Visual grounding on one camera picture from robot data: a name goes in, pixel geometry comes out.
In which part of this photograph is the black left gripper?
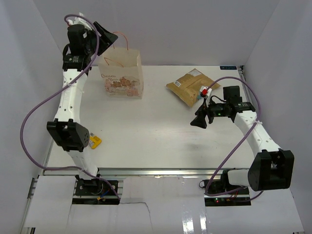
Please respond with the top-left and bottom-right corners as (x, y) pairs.
(83, 21), (117, 56)

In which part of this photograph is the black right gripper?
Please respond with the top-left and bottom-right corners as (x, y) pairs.
(190, 97), (229, 129)

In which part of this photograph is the large brown snack bag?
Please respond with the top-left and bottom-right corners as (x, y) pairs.
(166, 69), (214, 107)

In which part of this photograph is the small yellow snack packet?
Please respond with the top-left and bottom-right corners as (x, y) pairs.
(89, 133), (102, 149)

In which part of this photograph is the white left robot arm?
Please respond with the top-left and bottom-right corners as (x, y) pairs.
(47, 21), (118, 195)

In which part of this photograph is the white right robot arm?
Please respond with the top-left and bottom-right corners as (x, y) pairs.
(190, 86), (294, 195)

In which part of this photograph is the printed paper gift bag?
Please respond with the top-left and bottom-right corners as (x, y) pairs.
(97, 42), (144, 99)

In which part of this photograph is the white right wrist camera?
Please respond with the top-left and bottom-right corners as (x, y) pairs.
(198, 86), (213, 106)

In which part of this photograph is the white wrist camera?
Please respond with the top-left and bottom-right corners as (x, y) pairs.
(65, 17), (92, 30)
(198, 86), (213, 106)

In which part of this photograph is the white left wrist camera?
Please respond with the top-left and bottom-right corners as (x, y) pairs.
(65, 17), (92, 30)

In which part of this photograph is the aluminium table frame rail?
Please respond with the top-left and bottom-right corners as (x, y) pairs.
(99, 168), (215, 177)

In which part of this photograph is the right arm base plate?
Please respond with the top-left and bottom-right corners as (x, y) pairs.
(204, 179), (251, 207)

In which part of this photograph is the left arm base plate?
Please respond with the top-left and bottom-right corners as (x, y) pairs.
(72, 179), (119, 205)

